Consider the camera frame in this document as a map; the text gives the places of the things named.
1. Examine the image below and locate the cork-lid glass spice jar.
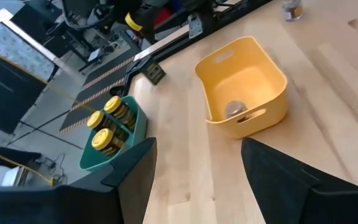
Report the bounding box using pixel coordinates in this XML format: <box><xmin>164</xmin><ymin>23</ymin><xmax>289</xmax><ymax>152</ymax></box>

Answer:
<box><xmin>282</xmin><ymin>0</ymin><xmax>304</xmax><ymax>22</ymax></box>
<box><xmin>224</xmin><ymin>100</ymin><xmax>249</xmax><ymax>119</ymax></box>

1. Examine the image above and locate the black aluminium table frame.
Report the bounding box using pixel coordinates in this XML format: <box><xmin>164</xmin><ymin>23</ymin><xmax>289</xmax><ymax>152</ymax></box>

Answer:
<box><xmin>109</xmin><ymin>0</ymin><xmax>275</xmax><ymax>97</ymax></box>

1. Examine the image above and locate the yellow plastic bin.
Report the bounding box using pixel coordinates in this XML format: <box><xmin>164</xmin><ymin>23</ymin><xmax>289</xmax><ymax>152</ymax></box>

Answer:
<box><xmin>194</xmin><ymin>36</ymin><xmax>288</xmax><ymax>139</ymax></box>

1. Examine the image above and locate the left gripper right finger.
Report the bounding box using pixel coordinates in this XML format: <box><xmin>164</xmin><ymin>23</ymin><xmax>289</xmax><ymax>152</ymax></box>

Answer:
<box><xmin>241</xmin><ymin>138</ymin><xmax>323</xmax><ymax>224</ymax></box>

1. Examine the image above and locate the teal plastic bin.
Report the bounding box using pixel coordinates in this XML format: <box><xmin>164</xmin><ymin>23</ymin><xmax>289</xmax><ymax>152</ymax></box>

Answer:
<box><xmin>79</xmin><ymin>95</ymin><xmax>149</xmax><ymax>172</ymax></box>

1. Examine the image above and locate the yellow power cable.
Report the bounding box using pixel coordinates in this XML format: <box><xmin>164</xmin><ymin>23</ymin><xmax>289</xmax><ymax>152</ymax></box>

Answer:
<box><xmin>44</xmin><ymin>81</ymin><xmax>98</xmax><ymax>112</ymax></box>
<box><xmin>0</xmin><ymin>151</ymin><xmax>57</xmax><ymax>187</ymax></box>

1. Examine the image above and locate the silver metal bracket plate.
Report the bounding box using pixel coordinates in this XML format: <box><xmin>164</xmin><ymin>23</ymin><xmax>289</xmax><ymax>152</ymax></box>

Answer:
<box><xmin>187</xmin><ymin>14</ymin><xmax>204</xmax><ymax>40</ymax></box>

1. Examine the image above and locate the dark green spice tin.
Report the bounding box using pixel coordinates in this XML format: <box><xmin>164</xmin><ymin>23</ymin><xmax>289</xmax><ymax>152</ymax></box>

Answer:
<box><xmin>141</xmin><ymin>58</ymin><xmax>167</xmax><ymax>86</ymax></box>

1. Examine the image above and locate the black floor mat striped edge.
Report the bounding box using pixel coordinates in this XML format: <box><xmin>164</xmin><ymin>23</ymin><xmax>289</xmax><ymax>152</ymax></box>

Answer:
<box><xmin>59</xmin><ymin>55</ymin><xmax>136</xmax><ymax>134</ymax></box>

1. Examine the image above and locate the yellow-lid dark spice jar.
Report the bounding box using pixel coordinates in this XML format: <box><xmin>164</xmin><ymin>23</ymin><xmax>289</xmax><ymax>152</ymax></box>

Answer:
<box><xmin>91</xmin><ymin>128</ymin><xmax>127</xmax><ymax>156</ymax></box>
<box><xmin>86</xmin><ymin>110</ymin><xmax>117</xmax><ymax>134</ymax></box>
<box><xmin>103</xmin><ymin>95</ymin><xmax>136</xmax><ymax>130</ymax></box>

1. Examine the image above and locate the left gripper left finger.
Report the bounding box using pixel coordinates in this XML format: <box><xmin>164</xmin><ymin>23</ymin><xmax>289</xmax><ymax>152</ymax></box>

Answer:
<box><xmin>70</xmin><ymin>137</ymin><xmax>158</xmax><ymax>224</ymax></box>

